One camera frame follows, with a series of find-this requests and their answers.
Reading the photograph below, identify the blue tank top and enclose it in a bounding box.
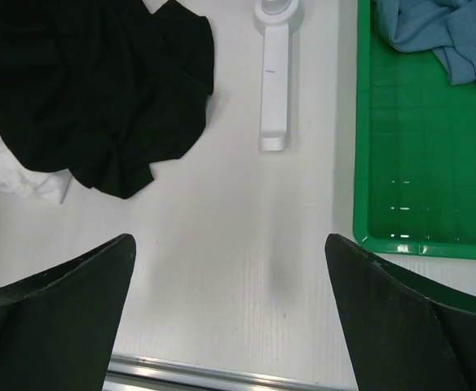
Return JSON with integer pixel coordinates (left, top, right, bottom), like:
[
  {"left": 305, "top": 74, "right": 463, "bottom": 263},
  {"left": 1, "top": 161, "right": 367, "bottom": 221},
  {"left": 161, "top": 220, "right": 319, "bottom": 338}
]
[{"left": 374, "top": 1, "right": 476, "bottom": 85}]

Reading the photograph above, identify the aluminium rail base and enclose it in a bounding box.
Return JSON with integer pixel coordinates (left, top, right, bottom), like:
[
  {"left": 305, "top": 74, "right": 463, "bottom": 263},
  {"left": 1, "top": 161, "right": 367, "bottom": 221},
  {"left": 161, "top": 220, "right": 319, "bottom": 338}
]
[{"left": 103, "top": 353, "right": 359, "bottom": 391}]

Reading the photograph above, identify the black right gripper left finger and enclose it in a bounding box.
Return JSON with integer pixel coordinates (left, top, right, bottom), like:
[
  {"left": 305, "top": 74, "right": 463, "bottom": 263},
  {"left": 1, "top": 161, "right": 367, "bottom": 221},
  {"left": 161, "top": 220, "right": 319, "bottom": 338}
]
[{"left": 0, "top": 234, "right": 136, "bottom": 390}]

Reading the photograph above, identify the white garment rack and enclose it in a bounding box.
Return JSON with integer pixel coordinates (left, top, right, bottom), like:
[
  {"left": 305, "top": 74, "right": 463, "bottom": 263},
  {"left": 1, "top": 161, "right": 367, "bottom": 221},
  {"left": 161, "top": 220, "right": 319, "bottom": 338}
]
[{"left": 253, "top": 0, "right": 303, "bottom": 152}]

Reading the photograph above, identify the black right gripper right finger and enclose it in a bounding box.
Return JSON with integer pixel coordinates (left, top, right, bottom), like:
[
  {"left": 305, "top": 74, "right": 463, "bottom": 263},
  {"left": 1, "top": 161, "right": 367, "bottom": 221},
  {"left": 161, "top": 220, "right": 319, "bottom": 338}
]
[{"left": 324, "top": 234, "right": 476, "bottom": 390}]

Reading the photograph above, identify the black tank top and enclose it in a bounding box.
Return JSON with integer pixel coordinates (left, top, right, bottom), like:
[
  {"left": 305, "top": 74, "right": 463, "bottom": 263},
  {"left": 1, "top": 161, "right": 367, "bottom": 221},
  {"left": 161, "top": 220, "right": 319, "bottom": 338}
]
[{"left": 0, "top": 1, "right": 215, "bottom": 200}]

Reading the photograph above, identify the green plastic tray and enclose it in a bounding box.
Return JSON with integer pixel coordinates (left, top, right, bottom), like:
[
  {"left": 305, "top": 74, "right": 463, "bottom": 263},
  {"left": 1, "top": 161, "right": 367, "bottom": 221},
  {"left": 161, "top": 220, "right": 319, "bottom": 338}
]
[{"left": 353, "top": 1, "right": 476, "bottom": 259}]

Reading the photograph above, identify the white printed tank top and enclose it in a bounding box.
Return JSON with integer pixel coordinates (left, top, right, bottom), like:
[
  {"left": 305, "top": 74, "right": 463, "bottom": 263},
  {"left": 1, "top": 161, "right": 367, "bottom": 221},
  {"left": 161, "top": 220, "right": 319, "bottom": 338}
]
[{"left": 0, "top": 137, "right": 72, "bottom": 204}]

